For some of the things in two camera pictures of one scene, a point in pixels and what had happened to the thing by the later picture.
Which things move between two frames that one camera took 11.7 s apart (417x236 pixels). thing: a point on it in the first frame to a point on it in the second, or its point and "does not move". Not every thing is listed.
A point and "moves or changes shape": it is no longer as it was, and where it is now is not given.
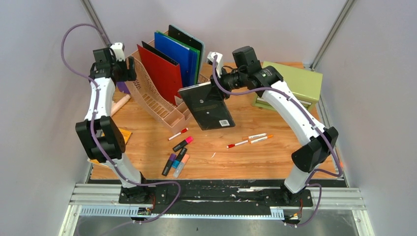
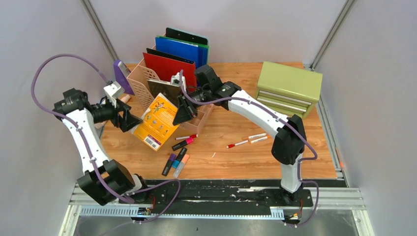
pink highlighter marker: [188, 140] does not move
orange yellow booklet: [126, 135] to [157, 126]
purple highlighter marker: [168, 164] does not move
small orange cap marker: [260, 139] does not move
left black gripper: [130, 75] to [129, 120]
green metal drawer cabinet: [305, 82] does not move
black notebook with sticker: [208, 114] to [171, 92]
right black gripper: [221, 94] to [187, 111]
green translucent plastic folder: [182, 44] to [199, 45]
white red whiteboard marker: [182, 132] to [193, 136]
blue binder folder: [187, 59] moves or changes shape
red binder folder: [165, 75] to [165, 67]
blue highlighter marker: [177, 162] does not move
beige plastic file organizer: [147, 93] moves or changes shape
